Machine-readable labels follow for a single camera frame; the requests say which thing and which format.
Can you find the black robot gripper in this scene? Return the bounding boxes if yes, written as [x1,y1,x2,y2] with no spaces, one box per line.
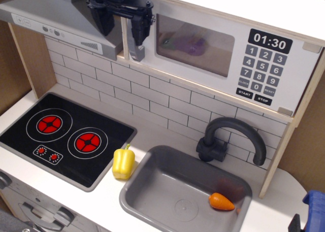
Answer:
[87,0,153,46]

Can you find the white toy microwave door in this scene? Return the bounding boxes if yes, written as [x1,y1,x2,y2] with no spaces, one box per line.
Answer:
[127,3,324,117]

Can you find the grey range hood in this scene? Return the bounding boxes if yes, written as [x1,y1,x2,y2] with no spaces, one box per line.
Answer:
[1,0,123,60]

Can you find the purple toy eggplant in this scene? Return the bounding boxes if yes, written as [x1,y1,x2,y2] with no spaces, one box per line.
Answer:
[160,36,207,56]

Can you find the wooden toy kitchen cabinet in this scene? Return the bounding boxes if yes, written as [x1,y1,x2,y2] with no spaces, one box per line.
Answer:
[0,0,325,199]

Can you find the black toy stove top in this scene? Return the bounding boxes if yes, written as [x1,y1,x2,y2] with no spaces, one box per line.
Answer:
[1,93,137,192]

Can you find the yellow toy bell pepper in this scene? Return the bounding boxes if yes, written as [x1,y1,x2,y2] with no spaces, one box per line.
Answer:
[112,144,135,180]

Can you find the black toy faucet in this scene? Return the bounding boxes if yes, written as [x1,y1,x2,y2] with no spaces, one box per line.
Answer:
[196,117,267,167]

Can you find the grey toy sink basin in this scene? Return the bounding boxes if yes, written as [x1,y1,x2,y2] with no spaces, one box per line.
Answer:
[119,146,252,231]

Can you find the orange toy carrot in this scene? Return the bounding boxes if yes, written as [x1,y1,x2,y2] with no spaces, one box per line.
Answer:
[209,192,235,211]

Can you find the grey toy oven door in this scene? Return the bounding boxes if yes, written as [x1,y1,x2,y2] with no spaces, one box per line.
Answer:
[1,171,105,231]

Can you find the black clamp piece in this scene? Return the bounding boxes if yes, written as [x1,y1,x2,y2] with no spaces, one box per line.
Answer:
[288,214,302,232]

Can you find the blue plastic object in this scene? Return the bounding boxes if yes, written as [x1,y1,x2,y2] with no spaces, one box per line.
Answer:
[302,190,324,232]

